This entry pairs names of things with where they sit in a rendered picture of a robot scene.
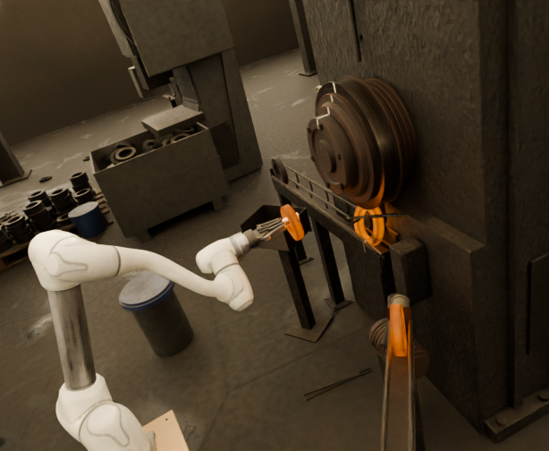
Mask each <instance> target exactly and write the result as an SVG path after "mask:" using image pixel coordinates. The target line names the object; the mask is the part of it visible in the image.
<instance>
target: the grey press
mask: <svg viewBox="0 0 549 451"><path fill-rule="evenodd" d="M98 1H99V3H100V4H101V7H102V9H103V11H104V13H105V16H106V18H107V20H108V23H109V25H110V27H111V29H112V32H113V34H114V36H115V39H116V41H117V43H118V45H119V48H120V49H121V51H122V55H125V56H126V57H130V58H131V60H132V62H133V65H134V66H133V67H131V68H128V70H129V72H130V74H131V77H132V80H133V82H134V85H135V87H136V89H137V91H138V93H139V97H140V98H149V97H151V96H154V95H155V93H154V91H153V89H156V88H159V87H161V86H164V85H166V84H169V83H170V79H169V77H168V74H167V72H168V71H171V70H173V73H174V76H175V79H176V81H177V83H178V86H179V89H180V91H181V94H182V105H180V106H177V107H174V108H172V109H169V110H167V111H164V112H162V113H160V114H157V115H153V116H150V117H149V118H146V119H144V120H141V122H142V124H143V126H144V128H145V129H147V130H149V131H150V132H152V133H154V135H155V137H156V139H159V138H161V137H163V136H165V135H168V134H172V135H173V137H174V136H175V135H178V134H177V133H175V132H174V129H179V130H182V131H187V130H185V129H187V128H190V127H193V128H194V133H193V134H195V133H198V131H197V129H196V126H195V125H196V122H198V123H201V124H202V125H204V126H206V127H207V128H208V129H209V131H210V133H211V136H212V139H213V142H214V144H215V149H216V152H217V154H218V156H219V157H220V159H221V161H220V162H221V165H222V168H223V170H224V174H225V177H226V180H227V182H230V181H232V180H234V179H237V178H239V177H241V176H243V175H245V174H248V173H250V172H252V171H254V170H256V169H259V168H260V167H262V165H264V164H263V161H262V157H261V154H260V150H259V146H258V140H257V136H256V133H255V129H254V125H253V122H252V118H251V114H250V111H249V105H248V101H247V98H246V94H245V90H244V87H243V83H242V79H241V73H240V69H239V66H238V63H237V59H236V55H235V52H234V43H233V40H232V34H231V32H230V28H229V25H228V21H227V19H226V16H225V12H224V7H223V0H98ZM193 134H191V135H193Z"/></svg>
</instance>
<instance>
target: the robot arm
mask: <svg viewBox="0 0 549 451"><path fill-rule="evenodd" d="M279 218H280V217H279ZM279 218H277V219H274V220H271V221H268V222H266V223H264V224H260V225H257V229H255V230H254V231H252V230H251V229H249V230H248V231H246V232H243V234H242V233H241V232H239V233H237V234H235V235H233V236H230V237H229V238H226V239H223V240H219V241H217V242H214V243H211V244H210V245H208V246H207V247H206V248H204V249H203V250H201V251H200V252H199V253H198V254H197V257H196V261H197V264H198V267H199V269H200V270H201V272H202V273H212V272H214V274H215V276H216V278H215V280H214V281H208V280H206V279H204V278H202V277H199V276H197V275H195V274H194V273H192V272H190V271H189V270H187V269H186V268H183V267H181V266H179V265H178V264H176V263H174V262H172V261H170V260H169V259H167V258H165V257H163V256H161V255H158V254H156V253H154V252H150V251H143V250H135V249H129V248H123V247H118V246H111V245H101V244H95V243H92V242H89V241H86V240H84V239H81V238H80V237H79V236H77V235H75V234H71V233H68V232H65V231H61V230H52V231H47V232H44V233H41V234H38V235H36V236H35V237H34V238H33V239H32V240H31V242H30V245H29V258H30V261H31V262H32V266H33V268H34V269H35V271H36V273H37V276H38V279H39V282H40V284H41V285H42V286H43V287H44V288H45V289H47V293H48V298H49V302H50V308H51V312H52V317H53V322H54V326H55V335H56V340H57V344H58V349H59V354H60V358H61V364H62V368H63V376H64V381H65V382H64V383H63V385H62V387H61V388H60V390H59V397H58V400H57V403H56V415H57V418H58V420H59V422H60V423H61V424H62V425H63V427H64V428H65V429H66V430H67V431H68V432H69V433H70V434H71V435H72V436H73V437H74V438H75V439H77V440H78V441H79V442H80V443H81V444H83V445H84V447H85V448H87V450H88V451H157V448H156V433H155V432H154V431H153V430H151V431H149V432H148V433H147V434H146V433H145V431H144V430H143V429H142V427H141V425H140V424H139V422H138V420H137V419H136V417H135V416H134V415H133V413H132V412H131V411H130V410H129V409H128V408H127V407H125V406H123V405H121V404H117V403H114V402H113V401H112V400H113V399H112V397H111V395H110V393H109V391H108V388H107V386H106V382H105V379H104V378H103V377H102V376H100V375H98V374H96V370H95V364H94V359H93V353H92V348H91V343H90V337H89V328H88V322H87V317H86V312H85V306H84V301H83V295H82V290H81V284H80V283H81V282H91V281H99V280H103V279H107V278H111V277H118V276H120V275H123V274H127V273H130V272H133V271H137V270H147V271H151V272H154V273H157V274H158V275H160V276H162V277H166V278H168V279H170V280H172V281H174V282H175V283H177V284H179V285H182V286H184V287H186V288H188V289H190V290H192V291H194V292H196V293H198V294H203V295H205V296H211V297H216V298H217V299H218V300H219V301H221V302H226V303H228V304H229V306H230V307H231V308H233V309H234V310H236V311H243V310H245V309H247V308H248V307H249V306H250V305H251V304H252V303H253V300H254V295H253V291H252V287H251V285H250V282H249V280H248V278H247V276H246V274H245V273H244V271H243V270H242V268H241V266H240V264H239V262H238V260H237V259H238V258H239V257H241V256H242V255H245V254H247V253H249V252H250V249H249V248H251V249H253V248H255V247H257V246H258V243H259V242H263V241H264V240H267V242H270V241H271V240H272V239H273V238H275V237H276V236H277V235H278V234H280V233H282V232H283V231H285V230H286V226H288V225H290V222H289V220H288V218H287V217H286V218H284V219H281V218H280V219H279Z"/></svg>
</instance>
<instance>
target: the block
mask: <svg viewBox="0 0 549 451"><path fill-rule="evenodd" d="M389 249H390V254H391V260H392V266H393V276H394V282H395V287H396V293H401V294H403V295H405V296H407V297H408V298H409V300H410V307H411V306H413V305H415V304H417V303H419V302H422V301H424V300H425V299H427V298H429V297H430V290H429V282H428V273H427V259H426V251H425V246H424V244H423V243H421V242H420V241H418V240H417V239H415V238H414V237H408V238H406V239H404V240H402V241H400V242H397V243H395V244H393V245H391V246H390V248H389Z"/></svg>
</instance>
